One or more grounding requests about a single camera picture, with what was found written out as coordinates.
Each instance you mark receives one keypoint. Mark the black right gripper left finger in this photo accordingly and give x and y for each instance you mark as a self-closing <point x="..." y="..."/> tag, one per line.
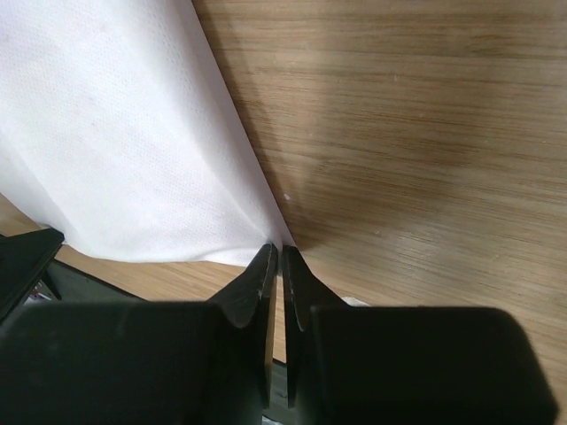
<point x="138" y="362"/>

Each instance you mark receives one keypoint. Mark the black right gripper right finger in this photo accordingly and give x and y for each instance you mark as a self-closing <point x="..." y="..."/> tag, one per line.
<point x="405" y="364"/>

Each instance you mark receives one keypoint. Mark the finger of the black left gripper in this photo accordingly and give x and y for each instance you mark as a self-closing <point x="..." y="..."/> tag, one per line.
<point x="24" y="259"/>

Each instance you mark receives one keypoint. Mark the white t shirt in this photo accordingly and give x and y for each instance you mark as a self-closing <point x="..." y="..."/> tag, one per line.
<point x="118" y="130"/>

